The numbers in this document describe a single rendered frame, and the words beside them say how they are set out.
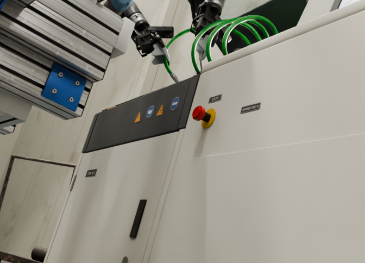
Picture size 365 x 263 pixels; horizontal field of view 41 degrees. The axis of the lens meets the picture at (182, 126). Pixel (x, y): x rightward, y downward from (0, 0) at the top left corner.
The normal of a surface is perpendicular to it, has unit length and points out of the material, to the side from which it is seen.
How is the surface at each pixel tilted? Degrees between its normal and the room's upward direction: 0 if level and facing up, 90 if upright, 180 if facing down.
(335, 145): 90
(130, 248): 90
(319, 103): 90
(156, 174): 90
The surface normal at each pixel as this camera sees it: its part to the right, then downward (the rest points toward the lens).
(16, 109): 0.63, -0.10
